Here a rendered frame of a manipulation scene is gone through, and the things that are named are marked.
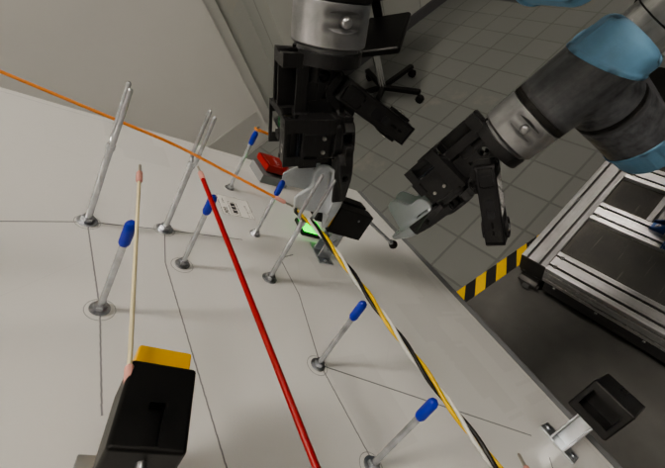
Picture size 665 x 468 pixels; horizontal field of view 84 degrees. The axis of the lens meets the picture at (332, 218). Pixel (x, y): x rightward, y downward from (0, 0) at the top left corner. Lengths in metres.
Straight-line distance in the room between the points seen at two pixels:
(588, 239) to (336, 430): 1.40
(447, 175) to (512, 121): 0.10
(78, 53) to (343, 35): 1.95
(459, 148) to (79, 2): 1.96
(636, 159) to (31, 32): 2.16
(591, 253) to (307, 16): 1.39
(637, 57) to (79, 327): 0.52
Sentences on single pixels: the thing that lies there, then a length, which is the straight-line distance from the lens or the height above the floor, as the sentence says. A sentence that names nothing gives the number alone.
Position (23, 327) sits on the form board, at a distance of 0.33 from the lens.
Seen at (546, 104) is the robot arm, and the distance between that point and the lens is 0.47.
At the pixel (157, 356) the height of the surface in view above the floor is 1.35.
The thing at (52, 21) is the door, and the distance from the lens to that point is 2.22.
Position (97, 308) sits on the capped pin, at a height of 1.32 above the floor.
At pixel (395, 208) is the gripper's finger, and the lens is 0.55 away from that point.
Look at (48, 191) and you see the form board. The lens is 0.45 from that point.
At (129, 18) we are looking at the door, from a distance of 2.27.
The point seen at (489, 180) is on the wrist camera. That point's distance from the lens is 0.50.
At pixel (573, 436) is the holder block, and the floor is 0.94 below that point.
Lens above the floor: 1.52
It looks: 48 degrees down
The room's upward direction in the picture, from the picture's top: 25 degrees counter-clockwise
